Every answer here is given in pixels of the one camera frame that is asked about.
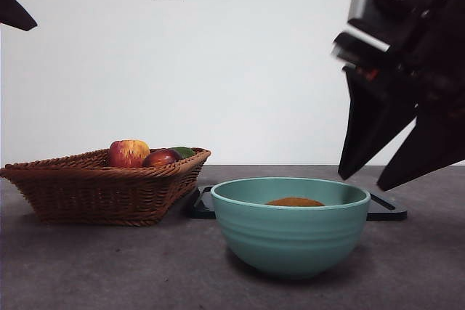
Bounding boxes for red yellow apple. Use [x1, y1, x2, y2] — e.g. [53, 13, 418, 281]
[108, 139, 151, 168]

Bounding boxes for brown kiwi fruit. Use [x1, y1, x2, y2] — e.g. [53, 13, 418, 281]
[264, 196, 326, 208]

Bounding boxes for teal ribbed bowl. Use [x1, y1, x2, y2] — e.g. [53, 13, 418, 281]
[210, 176, 371, 280]

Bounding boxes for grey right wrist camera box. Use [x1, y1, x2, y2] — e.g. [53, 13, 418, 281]
[347, 0, 395, 52]

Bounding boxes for dark rectangular tray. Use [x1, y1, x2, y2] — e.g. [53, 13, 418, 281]
[191, 185, 408, 221]

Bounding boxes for green fruit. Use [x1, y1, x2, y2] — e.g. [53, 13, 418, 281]
[170, 146, 196, 160]

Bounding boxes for dark red plum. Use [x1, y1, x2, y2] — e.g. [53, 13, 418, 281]
[142, 148, 182, 168]

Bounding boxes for brown wicker basket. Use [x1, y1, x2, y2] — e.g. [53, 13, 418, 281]
[0, 147, 211, 227]

